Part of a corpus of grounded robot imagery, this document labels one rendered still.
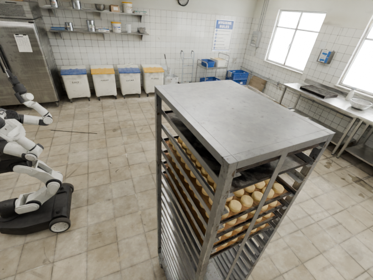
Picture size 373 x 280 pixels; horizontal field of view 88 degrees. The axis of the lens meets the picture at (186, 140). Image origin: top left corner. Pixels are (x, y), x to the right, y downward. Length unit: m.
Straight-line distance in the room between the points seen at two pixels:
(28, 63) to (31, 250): 3.65
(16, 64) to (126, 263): 4.33
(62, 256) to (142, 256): 0.80
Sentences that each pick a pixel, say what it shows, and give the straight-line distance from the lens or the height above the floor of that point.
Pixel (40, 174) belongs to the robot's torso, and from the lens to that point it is 2.43.
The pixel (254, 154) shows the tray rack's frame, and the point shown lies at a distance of 0.59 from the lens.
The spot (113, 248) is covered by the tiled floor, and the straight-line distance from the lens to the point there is 2.47.
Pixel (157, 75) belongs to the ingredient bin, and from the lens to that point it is 5.60.
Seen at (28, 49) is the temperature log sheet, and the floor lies 1.28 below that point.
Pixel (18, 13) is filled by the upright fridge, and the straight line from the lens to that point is 5.17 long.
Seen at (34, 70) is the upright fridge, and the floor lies 0.87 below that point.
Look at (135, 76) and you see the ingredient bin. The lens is 5.48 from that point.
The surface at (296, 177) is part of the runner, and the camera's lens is 0.98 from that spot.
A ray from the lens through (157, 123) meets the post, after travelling 1.09.
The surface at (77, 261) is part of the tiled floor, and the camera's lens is 2.51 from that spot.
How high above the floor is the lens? 2.15
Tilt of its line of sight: 34 degrees down
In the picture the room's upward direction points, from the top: 5 degrees clockwise
